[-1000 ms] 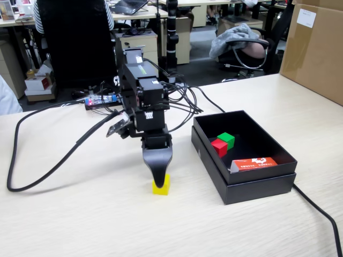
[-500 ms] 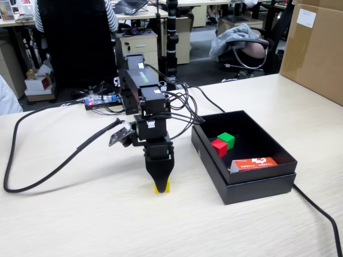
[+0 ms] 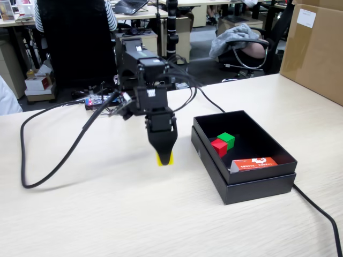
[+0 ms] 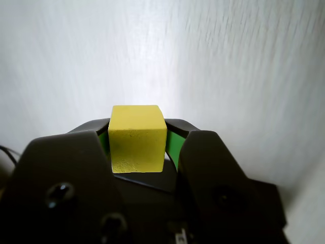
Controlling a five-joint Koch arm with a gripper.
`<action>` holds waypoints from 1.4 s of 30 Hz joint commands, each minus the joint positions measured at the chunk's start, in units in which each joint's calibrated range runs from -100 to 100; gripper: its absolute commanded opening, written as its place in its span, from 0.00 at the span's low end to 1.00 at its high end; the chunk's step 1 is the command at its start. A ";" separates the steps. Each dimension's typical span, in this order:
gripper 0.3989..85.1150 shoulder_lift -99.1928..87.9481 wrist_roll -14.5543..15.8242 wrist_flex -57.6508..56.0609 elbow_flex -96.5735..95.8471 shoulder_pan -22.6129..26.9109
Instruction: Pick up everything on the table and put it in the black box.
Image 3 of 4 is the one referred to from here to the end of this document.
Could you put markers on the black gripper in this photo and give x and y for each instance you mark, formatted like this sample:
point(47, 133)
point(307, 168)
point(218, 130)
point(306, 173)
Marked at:
point(160, 121)

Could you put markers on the yellow wooden cube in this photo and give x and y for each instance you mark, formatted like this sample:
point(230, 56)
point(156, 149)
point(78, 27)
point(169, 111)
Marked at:
point(159, 162)

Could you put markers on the red wooden cube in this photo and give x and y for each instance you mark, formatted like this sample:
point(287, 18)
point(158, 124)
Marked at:
point(219, 148)

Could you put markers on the green wooden cube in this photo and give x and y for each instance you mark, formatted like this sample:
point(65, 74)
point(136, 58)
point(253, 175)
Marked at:
point(226, 137)

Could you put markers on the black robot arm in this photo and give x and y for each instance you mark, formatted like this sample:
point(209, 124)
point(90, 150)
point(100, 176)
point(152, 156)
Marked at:
point(142, 61)

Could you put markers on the black cardboard box tray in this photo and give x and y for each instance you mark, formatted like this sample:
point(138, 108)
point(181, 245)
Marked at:
point(257, 128)

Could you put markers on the black open box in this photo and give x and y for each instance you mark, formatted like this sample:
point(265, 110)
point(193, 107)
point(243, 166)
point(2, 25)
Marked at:
point(257, 191)

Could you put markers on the white red small box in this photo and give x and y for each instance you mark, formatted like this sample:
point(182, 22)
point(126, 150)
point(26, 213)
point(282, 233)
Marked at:
point(36, 83)

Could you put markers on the large brown cardboard box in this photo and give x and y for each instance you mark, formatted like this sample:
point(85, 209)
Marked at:
point(313, 53)

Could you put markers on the controller circuit board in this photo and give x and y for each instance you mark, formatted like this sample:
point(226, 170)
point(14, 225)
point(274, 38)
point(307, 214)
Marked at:
point(92, 102)

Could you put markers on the orange white small carton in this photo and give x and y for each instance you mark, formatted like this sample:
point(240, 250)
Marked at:
point(257, 164)

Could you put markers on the beige drawer cabinet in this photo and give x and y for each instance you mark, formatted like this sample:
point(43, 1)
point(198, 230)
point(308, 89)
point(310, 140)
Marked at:
point(150, 44)

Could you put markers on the beige tall side cabinet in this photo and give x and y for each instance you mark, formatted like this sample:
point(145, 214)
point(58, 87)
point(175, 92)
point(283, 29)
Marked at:
point(183, 40)

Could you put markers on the black stand pole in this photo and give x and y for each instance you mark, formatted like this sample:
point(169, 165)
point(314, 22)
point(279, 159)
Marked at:
point(171, 26)

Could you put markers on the grey fleece blanket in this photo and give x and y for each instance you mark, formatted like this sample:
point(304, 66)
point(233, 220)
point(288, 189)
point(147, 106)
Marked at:
point(230, 40)

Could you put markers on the beige office desk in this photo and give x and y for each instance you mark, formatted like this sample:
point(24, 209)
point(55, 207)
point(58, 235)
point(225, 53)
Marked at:
point(152, 12)

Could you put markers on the black chair chrome armrest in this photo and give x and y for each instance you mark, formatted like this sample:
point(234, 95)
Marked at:
point(249, 42)

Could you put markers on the person in striped shirt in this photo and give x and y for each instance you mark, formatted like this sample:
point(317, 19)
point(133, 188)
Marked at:
point(110, 16)

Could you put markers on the black laptop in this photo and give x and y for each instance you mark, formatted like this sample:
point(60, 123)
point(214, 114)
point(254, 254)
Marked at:
point(128, 6)

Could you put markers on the person in white clothing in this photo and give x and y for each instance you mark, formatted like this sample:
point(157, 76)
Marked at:
point(8, 101)

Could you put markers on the beige wide storage cabinet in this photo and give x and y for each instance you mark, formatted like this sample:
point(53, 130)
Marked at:
point(9, 75)

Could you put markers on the framed picture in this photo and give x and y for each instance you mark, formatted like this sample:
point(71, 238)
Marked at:
point(6, 10)

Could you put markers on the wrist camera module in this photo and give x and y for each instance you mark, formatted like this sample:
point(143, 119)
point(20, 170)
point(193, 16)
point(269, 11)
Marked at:
point(126, 113)

